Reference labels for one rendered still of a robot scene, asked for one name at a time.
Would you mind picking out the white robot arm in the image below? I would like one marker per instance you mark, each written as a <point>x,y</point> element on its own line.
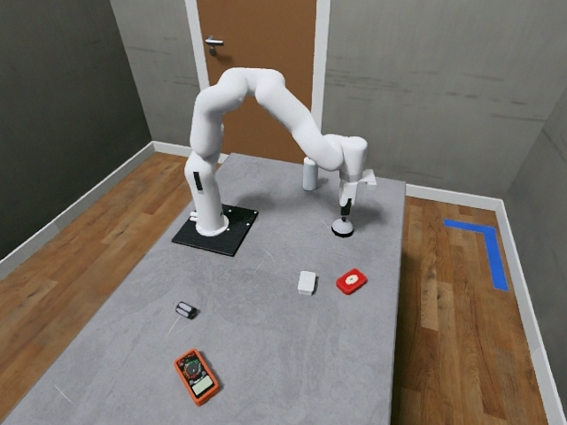
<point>235,84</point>

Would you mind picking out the orange pocket multimeter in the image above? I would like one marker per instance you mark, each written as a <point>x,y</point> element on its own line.
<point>196,376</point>

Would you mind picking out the silver service bell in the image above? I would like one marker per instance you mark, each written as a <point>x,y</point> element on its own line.
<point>342,227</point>

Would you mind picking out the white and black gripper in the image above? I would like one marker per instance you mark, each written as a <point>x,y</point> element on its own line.
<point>347,193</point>

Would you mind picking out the white plastic bottle with blue cap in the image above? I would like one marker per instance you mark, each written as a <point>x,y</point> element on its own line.
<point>310,174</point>

